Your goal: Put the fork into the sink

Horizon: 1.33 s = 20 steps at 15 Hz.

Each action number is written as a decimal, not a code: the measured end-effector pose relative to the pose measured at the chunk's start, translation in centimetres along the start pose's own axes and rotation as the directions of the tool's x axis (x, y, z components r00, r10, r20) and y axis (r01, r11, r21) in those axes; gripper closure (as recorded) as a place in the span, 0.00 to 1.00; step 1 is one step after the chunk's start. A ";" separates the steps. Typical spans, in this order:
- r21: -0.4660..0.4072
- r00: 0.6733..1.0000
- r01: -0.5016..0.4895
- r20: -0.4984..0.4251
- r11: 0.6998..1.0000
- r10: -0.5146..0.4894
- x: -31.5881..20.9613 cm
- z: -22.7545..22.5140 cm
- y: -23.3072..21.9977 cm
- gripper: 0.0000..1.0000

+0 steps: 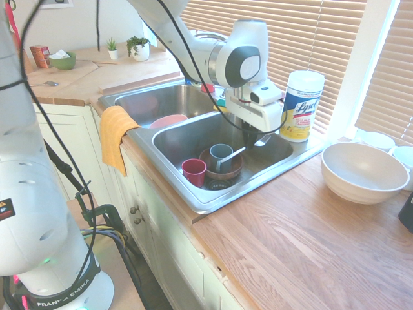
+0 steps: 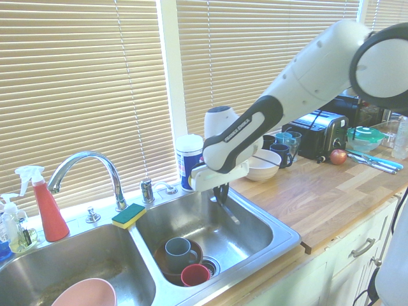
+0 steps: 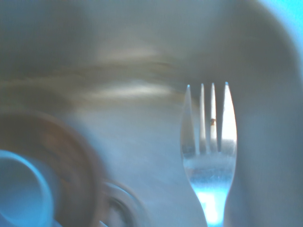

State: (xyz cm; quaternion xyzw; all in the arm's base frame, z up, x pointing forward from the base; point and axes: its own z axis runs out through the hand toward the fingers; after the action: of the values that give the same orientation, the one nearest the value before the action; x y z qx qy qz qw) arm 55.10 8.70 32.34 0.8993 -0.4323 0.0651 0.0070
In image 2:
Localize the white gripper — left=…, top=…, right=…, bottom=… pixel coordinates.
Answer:
left=190, top=159, right=251, bottom=205

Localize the silver metal fork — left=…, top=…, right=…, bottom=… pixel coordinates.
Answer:
left=208, top=195, right=242, bottom=224

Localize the stainless steel double sink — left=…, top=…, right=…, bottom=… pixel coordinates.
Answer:
left=0, top=182, right=302, bottom=306

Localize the white sink sprayer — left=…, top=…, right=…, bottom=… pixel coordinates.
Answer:
left=154, top=181, right=179, bottom=196

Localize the black sink drain strainer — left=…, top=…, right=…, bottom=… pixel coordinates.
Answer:
left=200, top=255, right=222, bottom=276

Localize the chrome sink knob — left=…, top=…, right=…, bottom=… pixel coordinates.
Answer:
left=85, top=206, right=101, bottom=224

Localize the Lysol wipes canister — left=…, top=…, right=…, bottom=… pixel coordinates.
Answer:
left=175, top=134, right=205, bottom=193

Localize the large white bowl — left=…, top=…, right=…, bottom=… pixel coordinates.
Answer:
left=245, top=149, right=282, bottom=183

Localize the black mug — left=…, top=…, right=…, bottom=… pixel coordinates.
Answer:
left=262, top=134, right=277, bottom=151

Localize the dark blue mug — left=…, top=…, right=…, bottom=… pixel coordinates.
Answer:
left=269, top=143, right=294, bottom=170

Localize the grey mug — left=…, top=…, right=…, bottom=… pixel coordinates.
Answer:
left=164, top=237, right=200, bottom=272

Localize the teal mug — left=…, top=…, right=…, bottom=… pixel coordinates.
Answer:
left=275, top=132, right=296, bottom=146

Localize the clear drinking glass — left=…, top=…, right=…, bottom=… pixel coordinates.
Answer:
left=284, top=131, right=303, bottom=163

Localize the red plastic cup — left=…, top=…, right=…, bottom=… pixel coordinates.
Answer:
left=180, top=263, right=210, bottom=287

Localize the brown wooden bowl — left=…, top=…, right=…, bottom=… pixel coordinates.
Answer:
left=154, top=238, right=205, bottom=278

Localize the green yellow sponge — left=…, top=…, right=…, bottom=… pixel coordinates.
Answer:
left=111, top=202, right=147, bottom=230

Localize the black silver toaster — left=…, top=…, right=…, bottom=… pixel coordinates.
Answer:
left=280, top=109, right=350, bottom=161

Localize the red apple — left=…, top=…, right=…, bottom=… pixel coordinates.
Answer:
left=329, top=148, right=348, bottom=166

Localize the chrome kitchen faucet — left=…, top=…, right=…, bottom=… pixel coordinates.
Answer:
left=47, top=150, right=129, bottom=212

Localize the wide wooden window blind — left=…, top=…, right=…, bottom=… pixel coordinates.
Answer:
left=175, top=0, right=361, bottom=142

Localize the black kitchen appliance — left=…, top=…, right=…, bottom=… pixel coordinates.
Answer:
left=324, top=94, right=393, bottom=129

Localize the teal lid glass container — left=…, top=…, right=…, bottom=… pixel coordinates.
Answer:
left=346, top=125, right=391, bottom=154

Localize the pink plastic bowl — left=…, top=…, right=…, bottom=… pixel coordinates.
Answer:
left=50, top=277, right=117, bottom=306

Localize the red spray bottle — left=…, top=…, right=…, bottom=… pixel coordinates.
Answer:
left=14, top=165, right=71, bottom=243

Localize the large wooden window blind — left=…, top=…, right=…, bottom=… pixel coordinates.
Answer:
left=0, top=0, right=175, bottom=218

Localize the clear water bottle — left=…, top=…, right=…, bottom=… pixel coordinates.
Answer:
left=391, top=115, right=408, bottom=161

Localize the clear soap dispenser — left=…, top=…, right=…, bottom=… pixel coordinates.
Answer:
left=0, top=193, right=40, bottom=254

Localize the blue liquid bottle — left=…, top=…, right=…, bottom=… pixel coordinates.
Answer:
left=0, top=219, right=14, bottom=263

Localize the narrow wooden window blind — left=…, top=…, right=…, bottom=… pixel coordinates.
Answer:
left=363, top=0, right=408, bottom=33

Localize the chrome faucet handle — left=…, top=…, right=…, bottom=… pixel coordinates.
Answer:
left=140, top=178, right=157, bottom=205

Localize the metal drawer handle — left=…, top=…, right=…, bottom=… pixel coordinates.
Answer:
left=351, top=237, right=377, bottom=259

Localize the teal handled knife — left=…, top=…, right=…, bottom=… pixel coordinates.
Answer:
left=345, top=148, right=404, bottom=170
left=348, top=154, right=398, bottom=175

